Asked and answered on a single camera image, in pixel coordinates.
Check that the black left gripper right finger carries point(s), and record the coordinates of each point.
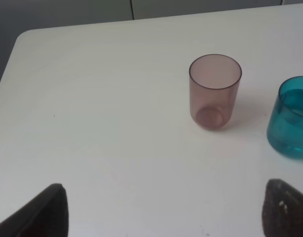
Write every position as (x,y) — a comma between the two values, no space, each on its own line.
(282,213)

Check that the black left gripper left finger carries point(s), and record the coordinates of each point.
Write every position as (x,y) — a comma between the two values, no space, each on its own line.
(46,215)

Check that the teal translucent plastic cup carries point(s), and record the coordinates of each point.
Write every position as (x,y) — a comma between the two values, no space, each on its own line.
(285,128)

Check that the pink translucent plastic cup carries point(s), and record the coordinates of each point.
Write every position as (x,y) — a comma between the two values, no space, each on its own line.
(213,85)

